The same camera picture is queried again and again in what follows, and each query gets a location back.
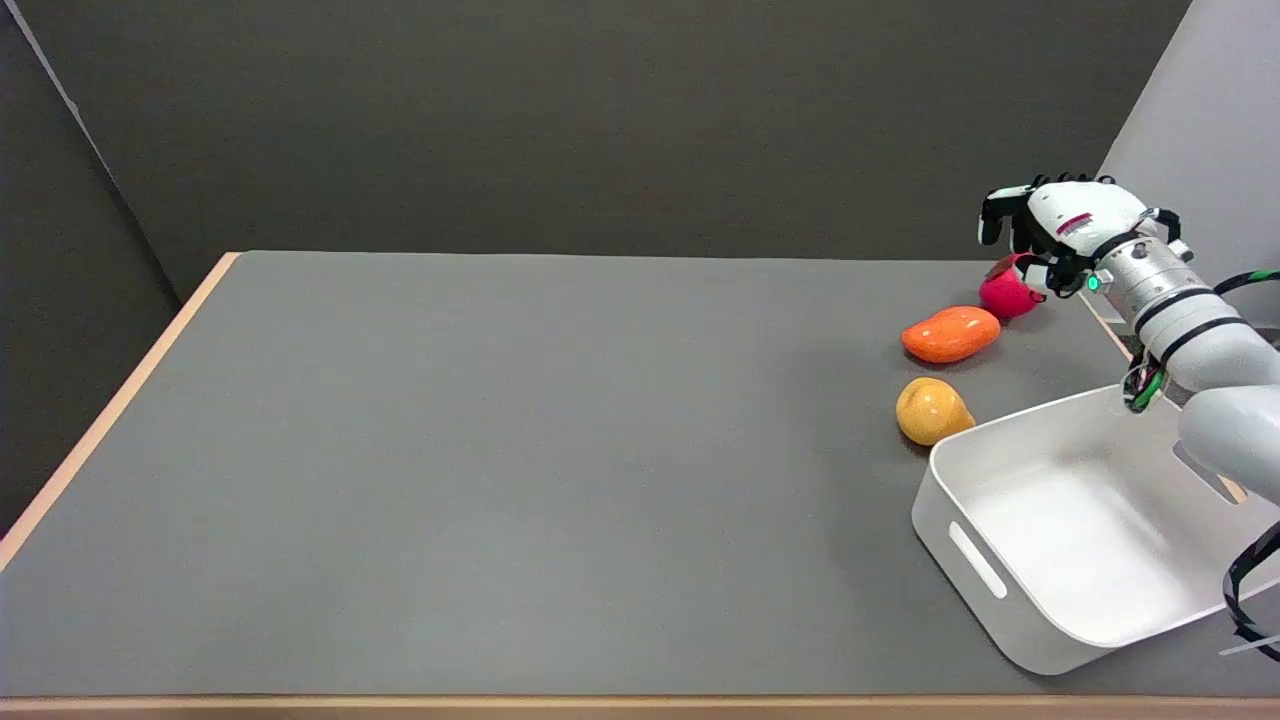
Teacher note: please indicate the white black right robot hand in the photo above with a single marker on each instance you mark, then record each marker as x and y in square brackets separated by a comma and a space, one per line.
[1085, 220]

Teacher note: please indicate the red tomato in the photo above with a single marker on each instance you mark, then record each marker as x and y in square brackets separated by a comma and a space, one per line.
[1006, 291]

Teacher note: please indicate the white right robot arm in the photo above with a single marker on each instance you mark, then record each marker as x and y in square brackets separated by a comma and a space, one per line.
[1205, 350]

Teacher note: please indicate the orange mango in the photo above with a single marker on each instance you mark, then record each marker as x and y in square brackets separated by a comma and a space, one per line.
[950, 333]

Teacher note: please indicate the yellow orange round fruit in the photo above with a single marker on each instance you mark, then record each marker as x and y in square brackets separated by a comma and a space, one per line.
[930, 410]

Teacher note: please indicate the white plastic bin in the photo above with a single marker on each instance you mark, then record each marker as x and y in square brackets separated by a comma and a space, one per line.
[1075, 530]

